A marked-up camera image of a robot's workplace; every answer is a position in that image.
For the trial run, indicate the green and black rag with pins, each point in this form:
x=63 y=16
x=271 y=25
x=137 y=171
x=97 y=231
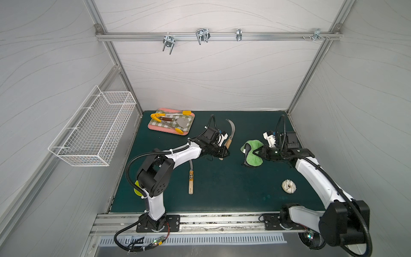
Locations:
x=251 y=160

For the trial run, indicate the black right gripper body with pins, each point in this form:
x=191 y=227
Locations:
x=263 y=153

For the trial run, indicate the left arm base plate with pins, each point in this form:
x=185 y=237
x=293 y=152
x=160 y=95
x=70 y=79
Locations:
x=164 y=224

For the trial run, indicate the wooden-handled steel spatula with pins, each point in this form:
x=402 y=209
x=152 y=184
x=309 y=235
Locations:
x=175 y=122

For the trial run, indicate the green checkered cloth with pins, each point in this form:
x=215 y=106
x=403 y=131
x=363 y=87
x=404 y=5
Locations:
x=173 y=121

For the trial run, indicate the pink plastic tray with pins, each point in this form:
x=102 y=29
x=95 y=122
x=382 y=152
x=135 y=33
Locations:
x=171 y=121

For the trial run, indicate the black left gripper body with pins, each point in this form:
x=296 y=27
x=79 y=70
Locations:
x=219 y=150

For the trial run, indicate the small metal hook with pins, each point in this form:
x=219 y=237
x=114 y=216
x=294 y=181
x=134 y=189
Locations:
x=239 y=34

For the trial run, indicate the yellow-tipped steel tongs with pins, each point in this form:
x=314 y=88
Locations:
x=185 y=114

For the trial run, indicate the left metal hook clamp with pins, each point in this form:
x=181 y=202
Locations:
x=168 y=42

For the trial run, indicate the metal hook clamp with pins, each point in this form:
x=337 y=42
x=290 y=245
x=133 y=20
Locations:
x=168 y=42
x=202 y=35

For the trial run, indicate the aluminium top rail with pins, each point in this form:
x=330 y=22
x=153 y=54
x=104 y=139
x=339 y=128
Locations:
x=214 y=36

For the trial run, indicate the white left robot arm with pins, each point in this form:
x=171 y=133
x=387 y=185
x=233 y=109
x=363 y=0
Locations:
x=155 y=173

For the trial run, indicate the white frosted donut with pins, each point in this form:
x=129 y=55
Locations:
x=288 y=186

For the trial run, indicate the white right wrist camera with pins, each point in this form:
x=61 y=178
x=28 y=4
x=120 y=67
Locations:
x=270 y=137

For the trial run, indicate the middle metal hook clamp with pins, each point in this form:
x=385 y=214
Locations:
x=202 y=35

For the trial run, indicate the small sickle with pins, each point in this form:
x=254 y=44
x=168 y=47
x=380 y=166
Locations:
x=229 y=141
x=191 y=179
x=223 y=151

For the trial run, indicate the white wire basket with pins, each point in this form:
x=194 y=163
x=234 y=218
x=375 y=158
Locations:
x=92 y=134

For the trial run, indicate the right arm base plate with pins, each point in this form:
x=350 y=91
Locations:
x=272 y=222

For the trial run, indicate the right metal hook bracket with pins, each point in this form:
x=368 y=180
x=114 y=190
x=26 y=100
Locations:
x=316 y=36

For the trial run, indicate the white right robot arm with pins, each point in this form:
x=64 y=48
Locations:
x=344 y=222

